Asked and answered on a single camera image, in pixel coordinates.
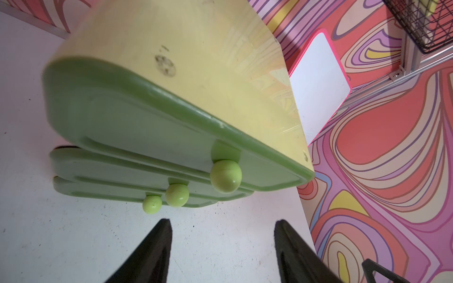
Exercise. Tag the yellow pink drawer cabinet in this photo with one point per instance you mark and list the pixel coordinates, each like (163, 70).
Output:
(218, 56)

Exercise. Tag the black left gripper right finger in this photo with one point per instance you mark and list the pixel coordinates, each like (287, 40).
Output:
(297, 262)

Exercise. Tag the black wire basket back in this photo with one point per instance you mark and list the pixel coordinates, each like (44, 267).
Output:
(429, 24)

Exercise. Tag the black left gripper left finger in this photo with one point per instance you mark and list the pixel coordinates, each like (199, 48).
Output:
(149, 262)

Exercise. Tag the green top drawer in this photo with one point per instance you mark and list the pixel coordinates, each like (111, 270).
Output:
(107, 109)

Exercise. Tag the pink framed whiteboard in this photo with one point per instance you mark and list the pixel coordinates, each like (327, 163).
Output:
(319, 83)

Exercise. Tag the green middle drawer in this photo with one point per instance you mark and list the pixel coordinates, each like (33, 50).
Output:
(73, 163)

